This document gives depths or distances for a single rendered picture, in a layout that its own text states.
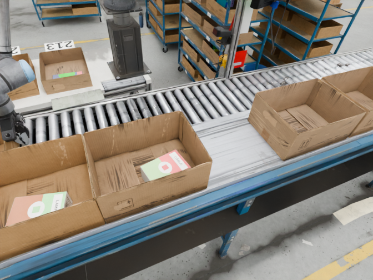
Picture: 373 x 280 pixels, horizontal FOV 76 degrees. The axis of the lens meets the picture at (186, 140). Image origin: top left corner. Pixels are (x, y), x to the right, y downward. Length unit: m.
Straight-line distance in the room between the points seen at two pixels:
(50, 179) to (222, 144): 0.73
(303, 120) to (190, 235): 0.81
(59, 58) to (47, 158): 1.15
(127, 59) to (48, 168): 0.97
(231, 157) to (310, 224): 1.18
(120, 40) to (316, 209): 1.90
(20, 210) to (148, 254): 0.51
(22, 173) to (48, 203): 0.21
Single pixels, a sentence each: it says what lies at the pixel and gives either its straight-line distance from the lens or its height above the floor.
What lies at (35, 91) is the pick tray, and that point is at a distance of 1.77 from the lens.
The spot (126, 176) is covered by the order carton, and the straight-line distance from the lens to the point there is 0.98.
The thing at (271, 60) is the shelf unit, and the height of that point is 0.34.
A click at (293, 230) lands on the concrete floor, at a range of 2.03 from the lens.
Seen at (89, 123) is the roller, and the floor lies 0.75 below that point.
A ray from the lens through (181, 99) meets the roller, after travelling 1.57.
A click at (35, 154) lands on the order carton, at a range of 1.01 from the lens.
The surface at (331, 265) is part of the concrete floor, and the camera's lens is 2.05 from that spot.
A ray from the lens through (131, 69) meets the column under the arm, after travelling 1.79.
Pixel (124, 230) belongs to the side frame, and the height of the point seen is 0.91.
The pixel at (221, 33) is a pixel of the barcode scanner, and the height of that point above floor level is 1.07.
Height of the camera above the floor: 1.68
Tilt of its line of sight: 46 degrees down
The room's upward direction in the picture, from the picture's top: 4 degrees clockwise
